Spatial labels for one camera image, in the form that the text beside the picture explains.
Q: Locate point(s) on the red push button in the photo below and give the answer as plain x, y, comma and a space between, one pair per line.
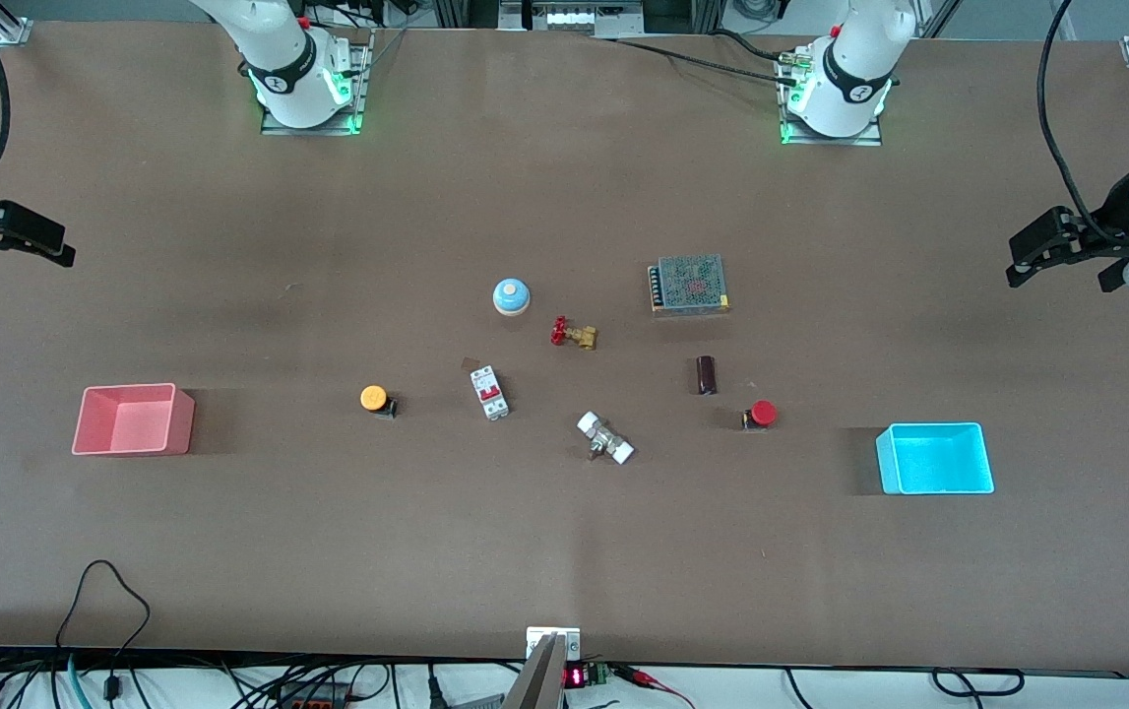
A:
764, 414

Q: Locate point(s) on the yellow push button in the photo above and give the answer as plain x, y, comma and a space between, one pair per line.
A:
373, 398

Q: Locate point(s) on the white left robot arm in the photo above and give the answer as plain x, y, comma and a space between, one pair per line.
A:
849, 79

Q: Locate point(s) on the pink plastic bin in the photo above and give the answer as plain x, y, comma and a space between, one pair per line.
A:
131, 423

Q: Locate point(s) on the cyan plastic bin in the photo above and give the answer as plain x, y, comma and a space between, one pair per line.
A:
933, 458

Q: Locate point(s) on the perforated metal power supply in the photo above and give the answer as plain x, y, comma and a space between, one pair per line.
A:
690, 284

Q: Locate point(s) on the dark brown cylindrical capacitor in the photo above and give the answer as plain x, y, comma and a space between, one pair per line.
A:
707, 375

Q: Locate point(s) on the blue white round knob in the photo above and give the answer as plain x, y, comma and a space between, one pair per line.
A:
512, 295

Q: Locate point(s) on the white red circuit breaker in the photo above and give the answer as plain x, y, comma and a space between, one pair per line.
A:
490, 392

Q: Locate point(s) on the white metal pipe fitting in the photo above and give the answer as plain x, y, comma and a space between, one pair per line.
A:
605, 438

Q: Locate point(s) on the grey device with white ports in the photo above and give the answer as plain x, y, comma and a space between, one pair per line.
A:
572, 14

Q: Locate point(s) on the red clip lead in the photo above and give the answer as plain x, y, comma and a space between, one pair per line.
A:
653, 681

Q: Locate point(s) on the red digit display module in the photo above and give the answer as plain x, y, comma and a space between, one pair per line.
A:
586, 676

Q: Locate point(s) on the grey metal bar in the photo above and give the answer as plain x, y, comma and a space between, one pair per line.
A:
536, 679

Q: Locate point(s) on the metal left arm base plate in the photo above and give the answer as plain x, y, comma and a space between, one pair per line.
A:
869, 138

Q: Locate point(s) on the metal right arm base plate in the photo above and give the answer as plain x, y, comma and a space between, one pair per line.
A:
359, 89

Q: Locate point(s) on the small metal edge bracket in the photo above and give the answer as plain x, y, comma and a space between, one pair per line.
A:
536, 638

